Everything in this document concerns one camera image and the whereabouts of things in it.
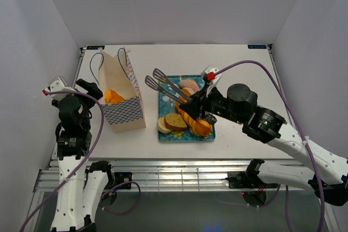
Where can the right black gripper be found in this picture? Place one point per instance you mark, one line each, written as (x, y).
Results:
(199, 99)

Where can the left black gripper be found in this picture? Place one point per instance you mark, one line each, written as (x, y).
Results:
(91, 87)

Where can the blue corner label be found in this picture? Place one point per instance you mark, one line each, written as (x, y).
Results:
(257, 46)
(95, 47)

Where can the twisted braided fake bread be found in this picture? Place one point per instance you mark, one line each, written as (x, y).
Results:
(199, 127)

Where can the pink round fake bread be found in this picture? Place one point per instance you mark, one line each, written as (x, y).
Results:
(189, 83)

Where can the brown baguette slice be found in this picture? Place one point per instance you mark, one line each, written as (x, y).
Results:
(175, 122)

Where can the white-edged fake bread slice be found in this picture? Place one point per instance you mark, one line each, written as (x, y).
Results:
(188, 92)

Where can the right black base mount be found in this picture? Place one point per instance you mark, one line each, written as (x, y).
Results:
(238, 180)

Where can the left blue corner label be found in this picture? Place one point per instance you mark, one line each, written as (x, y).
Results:
(95, 47)

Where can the blue checkered paper bag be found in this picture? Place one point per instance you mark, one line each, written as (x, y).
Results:
(122, 102)

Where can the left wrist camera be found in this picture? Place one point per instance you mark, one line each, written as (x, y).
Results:
(57, 84)

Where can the pale round bread slice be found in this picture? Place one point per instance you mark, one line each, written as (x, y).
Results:
(161, 126)

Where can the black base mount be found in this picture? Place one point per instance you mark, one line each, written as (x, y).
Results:
(123, 177)
(238, 180)

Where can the orange long fake bread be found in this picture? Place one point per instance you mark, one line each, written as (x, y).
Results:
(112, 96)

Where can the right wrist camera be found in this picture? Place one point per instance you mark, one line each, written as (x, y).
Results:
(211, 78)

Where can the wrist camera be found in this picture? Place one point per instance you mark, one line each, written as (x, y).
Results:
(211, 78)
(57, 84)

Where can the aluminium frame rail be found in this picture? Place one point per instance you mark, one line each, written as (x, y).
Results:
(188, 175)

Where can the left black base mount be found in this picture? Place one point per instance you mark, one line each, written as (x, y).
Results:
(123, 177)

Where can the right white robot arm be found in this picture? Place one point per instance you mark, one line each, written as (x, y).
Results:
(323, 172)

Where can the right blue corner label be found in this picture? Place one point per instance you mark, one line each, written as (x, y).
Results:
(257, 46)

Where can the metal tongs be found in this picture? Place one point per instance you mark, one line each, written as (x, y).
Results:
(161, 83)

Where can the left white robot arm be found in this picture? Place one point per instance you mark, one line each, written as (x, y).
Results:
(80, 185)

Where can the teal floral tray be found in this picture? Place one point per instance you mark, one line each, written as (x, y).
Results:
(167, 105)

